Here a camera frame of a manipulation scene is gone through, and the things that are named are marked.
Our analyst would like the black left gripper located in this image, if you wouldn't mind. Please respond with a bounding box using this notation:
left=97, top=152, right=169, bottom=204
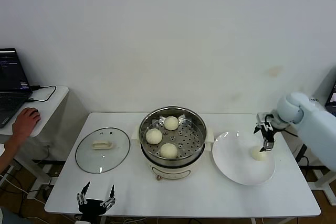
left=76, top=181, right=117, bottom=221

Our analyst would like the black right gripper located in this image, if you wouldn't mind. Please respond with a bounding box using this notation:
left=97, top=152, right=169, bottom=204
left=253, top=121, right=277, bottom=153

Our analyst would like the white steamed baozi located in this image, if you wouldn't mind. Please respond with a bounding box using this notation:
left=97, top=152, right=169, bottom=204
left=160, top=142, right=179, bottom=159
left=145, top=128, right=163, bottom=145
left=163, top=116, right=180, bottom=131
left=250, top=147, right=269, bottom=162

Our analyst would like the round glass pot lid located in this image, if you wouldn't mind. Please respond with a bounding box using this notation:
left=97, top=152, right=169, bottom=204
left=75, top=126, right=131, bottom=174

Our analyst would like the person's bare forearm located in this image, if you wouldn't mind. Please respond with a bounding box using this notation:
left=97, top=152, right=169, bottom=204
left=0, top=134, right=24, bottom=178

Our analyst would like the perforated steel steamer basket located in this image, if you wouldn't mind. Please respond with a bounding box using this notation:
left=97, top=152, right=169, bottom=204
left=131, top=105, right=214, bottom=161

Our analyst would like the person's bare hand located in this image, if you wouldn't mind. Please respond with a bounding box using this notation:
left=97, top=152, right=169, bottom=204
left=12, top=107, right=42, bottom=144

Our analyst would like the round white plate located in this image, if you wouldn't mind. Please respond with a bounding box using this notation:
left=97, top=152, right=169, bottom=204
left=212, top=130, right=276, bottom=186

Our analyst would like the grey floor power strip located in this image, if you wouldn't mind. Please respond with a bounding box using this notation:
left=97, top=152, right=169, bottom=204
left=26, top=185, right=55, bottom=200

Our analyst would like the dark laptop on narrow table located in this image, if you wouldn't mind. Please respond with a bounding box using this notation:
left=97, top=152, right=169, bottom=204
left=325, top=82, right=336, bottom=117

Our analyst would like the blue jeans leg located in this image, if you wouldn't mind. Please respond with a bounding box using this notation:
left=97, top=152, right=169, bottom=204
left=0, top=207, right=19, bottom=224

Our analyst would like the black laptop with lit screen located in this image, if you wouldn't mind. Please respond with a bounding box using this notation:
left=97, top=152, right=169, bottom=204
left=0, top=48, right=34, bottom=129

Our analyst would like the black laptop cable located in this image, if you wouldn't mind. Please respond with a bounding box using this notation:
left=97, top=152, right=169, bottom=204
left=25, top=84, right=57, bottom=103

